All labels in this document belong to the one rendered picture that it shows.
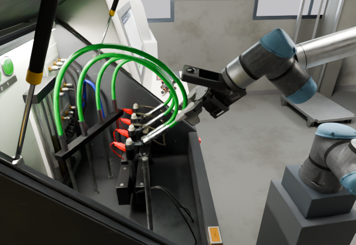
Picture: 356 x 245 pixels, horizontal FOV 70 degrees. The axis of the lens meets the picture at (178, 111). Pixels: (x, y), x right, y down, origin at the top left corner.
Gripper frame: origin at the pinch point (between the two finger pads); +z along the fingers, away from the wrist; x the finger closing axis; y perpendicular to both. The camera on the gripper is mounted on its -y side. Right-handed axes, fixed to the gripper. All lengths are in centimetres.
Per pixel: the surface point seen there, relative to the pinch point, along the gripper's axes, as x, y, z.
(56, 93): -6.6, -29.8, 15.6
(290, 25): 286, 136, -6
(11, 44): -6.4, -44.2, 9.7
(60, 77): -5.2, -31.4, 10.9
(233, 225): 31, 114, 75
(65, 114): 10.4, -23.7, 42.7
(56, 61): 15.9, -37.2, 27.7
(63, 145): -10.9, -19.5, 28.7
